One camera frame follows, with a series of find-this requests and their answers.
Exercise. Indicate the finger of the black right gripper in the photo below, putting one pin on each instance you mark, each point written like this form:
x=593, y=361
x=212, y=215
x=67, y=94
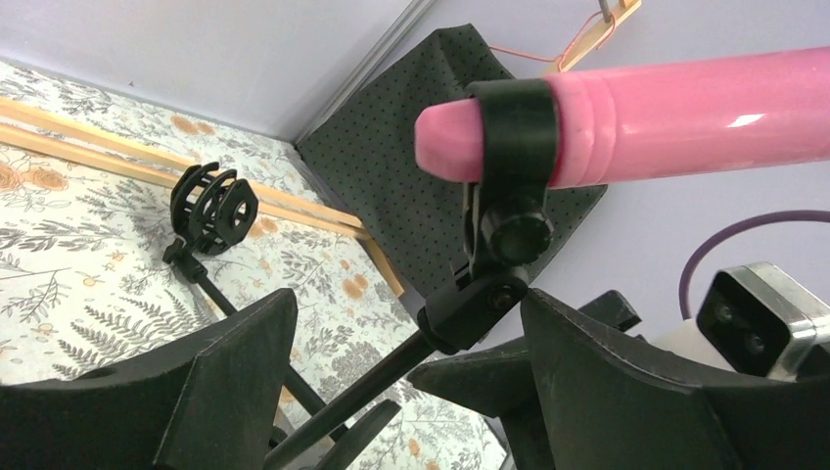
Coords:
x=359, y=436
x=496, y=383

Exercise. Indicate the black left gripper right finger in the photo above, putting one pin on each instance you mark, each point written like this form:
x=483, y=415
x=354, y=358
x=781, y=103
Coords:
x=611, y=401

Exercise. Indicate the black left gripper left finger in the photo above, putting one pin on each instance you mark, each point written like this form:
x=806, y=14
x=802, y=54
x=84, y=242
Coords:
x=204, y=401

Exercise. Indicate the black tripod mic stand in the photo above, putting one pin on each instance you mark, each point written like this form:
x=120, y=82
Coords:
x=506, y=228

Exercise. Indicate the round-base mic stand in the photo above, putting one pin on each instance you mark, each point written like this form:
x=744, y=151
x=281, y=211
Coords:
x=210, y=213

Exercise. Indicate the pink microphone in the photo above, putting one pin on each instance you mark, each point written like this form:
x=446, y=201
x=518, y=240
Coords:
x=582, y=128

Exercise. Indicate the floral table mat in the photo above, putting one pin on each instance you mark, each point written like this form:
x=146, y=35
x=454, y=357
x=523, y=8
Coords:
x=84, y=286

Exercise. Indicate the dark dotted hanging garment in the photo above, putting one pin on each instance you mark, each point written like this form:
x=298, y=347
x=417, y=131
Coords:
x=365, y=153

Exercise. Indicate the pink clothes hanger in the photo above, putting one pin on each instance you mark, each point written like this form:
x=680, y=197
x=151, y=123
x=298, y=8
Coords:
x=606, y=22

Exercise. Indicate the wooden clothes rack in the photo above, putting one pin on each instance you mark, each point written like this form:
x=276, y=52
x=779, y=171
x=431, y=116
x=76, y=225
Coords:
x=82, y=144

